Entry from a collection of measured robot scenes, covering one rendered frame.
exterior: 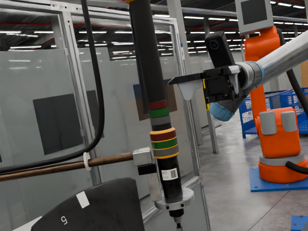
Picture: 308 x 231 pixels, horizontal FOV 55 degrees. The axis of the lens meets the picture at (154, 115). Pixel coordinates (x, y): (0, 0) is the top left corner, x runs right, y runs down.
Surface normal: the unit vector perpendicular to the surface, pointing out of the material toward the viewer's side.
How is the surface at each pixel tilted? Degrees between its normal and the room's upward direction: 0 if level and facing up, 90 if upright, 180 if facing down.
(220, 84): 90
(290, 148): 90
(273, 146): 90
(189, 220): 90
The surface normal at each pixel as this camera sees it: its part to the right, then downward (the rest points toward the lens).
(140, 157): -0.03, 0.11
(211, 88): -0.59, 0.18
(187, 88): 0.36, 0.09
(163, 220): 0.79, -0.08
